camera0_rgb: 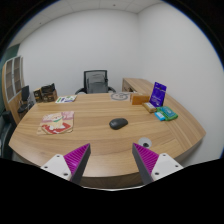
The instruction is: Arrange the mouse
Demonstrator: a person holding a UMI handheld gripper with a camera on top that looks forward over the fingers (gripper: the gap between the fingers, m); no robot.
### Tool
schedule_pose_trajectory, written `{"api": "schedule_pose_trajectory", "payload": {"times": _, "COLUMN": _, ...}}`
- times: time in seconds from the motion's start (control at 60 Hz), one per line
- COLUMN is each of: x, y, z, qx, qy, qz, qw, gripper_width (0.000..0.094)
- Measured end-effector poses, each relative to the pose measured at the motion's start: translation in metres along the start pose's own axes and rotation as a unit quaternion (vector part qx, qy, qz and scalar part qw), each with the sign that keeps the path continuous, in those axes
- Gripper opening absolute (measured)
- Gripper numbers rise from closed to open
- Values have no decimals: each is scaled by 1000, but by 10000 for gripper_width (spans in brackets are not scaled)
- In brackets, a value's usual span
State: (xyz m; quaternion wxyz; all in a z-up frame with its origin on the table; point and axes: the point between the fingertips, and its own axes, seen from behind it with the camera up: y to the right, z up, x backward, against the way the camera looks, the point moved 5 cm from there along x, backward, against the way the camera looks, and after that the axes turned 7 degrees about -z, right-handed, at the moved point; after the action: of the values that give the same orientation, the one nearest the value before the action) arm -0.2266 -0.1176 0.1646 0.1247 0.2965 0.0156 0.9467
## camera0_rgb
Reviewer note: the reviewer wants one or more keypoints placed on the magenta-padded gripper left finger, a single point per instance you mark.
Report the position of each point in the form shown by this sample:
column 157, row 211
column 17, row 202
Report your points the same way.
column 66, row 165

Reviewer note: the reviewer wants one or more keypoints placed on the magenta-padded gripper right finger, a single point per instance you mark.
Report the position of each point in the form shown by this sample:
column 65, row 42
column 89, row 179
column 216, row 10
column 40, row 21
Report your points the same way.
column 156, row 165

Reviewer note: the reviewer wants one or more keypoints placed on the black computer mouse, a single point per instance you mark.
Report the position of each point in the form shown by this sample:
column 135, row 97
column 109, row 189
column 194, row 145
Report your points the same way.
column 118, row 123

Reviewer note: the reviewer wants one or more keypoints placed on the blue wipes pack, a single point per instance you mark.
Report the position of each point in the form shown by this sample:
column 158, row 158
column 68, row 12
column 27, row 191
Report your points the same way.
column 160, row 116

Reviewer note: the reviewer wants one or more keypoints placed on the green wipes pack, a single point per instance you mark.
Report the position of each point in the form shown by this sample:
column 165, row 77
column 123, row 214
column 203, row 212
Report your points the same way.
column 168, row 112

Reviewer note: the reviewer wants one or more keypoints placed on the small tan box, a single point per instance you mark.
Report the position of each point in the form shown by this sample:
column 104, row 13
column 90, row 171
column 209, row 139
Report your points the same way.
column 149, row 107

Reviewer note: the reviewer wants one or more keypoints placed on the green white leaflet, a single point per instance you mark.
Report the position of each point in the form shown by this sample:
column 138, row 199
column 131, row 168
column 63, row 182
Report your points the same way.
column 66, row 99

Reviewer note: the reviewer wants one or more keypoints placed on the brown cardboard box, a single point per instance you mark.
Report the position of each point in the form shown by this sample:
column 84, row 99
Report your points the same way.
column 140, row 99

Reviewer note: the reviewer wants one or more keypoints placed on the dark chair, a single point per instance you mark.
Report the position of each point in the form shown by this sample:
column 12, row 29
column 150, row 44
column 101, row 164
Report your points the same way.
column 6, row 133

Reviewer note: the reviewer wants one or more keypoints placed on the purple card package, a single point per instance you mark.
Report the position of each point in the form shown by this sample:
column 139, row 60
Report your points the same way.
column 158, row 94

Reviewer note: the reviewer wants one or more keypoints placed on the black brown carton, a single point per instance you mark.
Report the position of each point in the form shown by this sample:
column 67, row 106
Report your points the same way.
column 46, row 93

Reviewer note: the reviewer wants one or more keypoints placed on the black office chair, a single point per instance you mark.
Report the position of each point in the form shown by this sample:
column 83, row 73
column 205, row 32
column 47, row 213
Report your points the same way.
column 80, row 90

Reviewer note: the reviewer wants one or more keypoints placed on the grey circle print sheet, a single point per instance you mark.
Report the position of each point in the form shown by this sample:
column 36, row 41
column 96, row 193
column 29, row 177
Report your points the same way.
column 120, row 96

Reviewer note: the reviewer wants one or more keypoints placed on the wooden side cabinet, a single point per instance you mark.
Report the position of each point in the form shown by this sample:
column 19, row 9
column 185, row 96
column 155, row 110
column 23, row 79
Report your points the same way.
column 138, row 85

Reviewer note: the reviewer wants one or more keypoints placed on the grey backpack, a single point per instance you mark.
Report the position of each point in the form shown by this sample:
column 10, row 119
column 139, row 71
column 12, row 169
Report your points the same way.
column 96, row 84

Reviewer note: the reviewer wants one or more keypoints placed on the wooden shelf unit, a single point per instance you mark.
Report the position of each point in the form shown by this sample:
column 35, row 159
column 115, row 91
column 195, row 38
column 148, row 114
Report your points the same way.
column 11, row 80

